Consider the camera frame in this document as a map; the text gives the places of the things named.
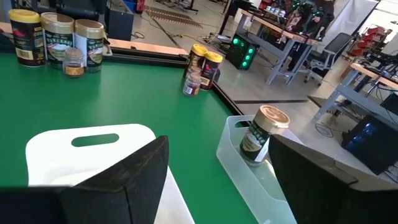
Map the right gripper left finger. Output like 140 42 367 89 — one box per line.
58 135 170 224

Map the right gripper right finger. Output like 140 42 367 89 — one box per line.
269 134 358 224

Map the tan lid spice jar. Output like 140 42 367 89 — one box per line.
40 11 75 70
74 18 105 73
239 105 290 166

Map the yellow lid spice jar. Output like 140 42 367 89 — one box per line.
200 50 224 91
183 43 208 78
8 8 46 68

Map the clear plastic bin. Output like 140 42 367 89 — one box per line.
216 114 312 224

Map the white plastic bin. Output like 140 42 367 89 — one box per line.
25 123 195 224

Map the blue lit computer tower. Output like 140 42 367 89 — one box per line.
341 114 398 175

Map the grey desk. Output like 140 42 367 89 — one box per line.
313 62 398 125

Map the black office chair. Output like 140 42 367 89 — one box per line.
303 32 355 86

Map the green lit computer tower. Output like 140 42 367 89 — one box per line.
225 32 261 71

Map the grey workbench wooden top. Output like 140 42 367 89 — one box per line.
238 7 324 86

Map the black cabinet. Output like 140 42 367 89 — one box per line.
104 0 135 42

